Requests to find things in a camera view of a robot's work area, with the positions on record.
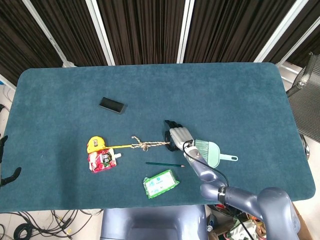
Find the braided jute rope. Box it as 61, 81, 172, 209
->
130, 135, 172, 152

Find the black cable coil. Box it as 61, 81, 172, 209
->
13, 221, 30, 240

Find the green pencil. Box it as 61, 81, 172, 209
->
145, 161, 186, 168

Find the red drink pouch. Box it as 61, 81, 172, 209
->
87, 148, 123, 174

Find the yellow tape measure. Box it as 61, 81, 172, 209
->
86, 135, 134, 153

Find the black rectangular box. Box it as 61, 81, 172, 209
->
98, 96, 129, 116

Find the white aluminium frame post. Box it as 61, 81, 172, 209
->
253, 0, 314, 63
176, 0, 196, 64
84, 0, 116, 66
21, 0, 69, 66
276, 22, 320, 70

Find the cardboard box of clutter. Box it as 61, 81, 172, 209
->
207, 202, 313, 240

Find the blue-grey robot torso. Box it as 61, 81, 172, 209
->
99, 204, 209, 240

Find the black pleated curtain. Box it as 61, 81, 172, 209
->
0, 0, 320, 86

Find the mint green dustpan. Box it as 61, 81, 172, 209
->
204, 141, 239, 169

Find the black mesh chair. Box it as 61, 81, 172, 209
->
286, 51, 320, 156

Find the green wet wipes pack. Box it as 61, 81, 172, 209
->
142, 169, 180, 200

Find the black floor cable tangle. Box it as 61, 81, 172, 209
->
0, 209, 102, 238

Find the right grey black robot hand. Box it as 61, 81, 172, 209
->
163, 119, 196, 153

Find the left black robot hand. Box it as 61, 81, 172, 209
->
0, 134, 22, 187

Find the teal table mat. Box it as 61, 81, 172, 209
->
0, 62, 316, 213

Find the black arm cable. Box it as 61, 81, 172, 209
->
182, 141, 230, 188

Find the mint green brush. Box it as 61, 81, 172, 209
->
194, 139, 210, 161

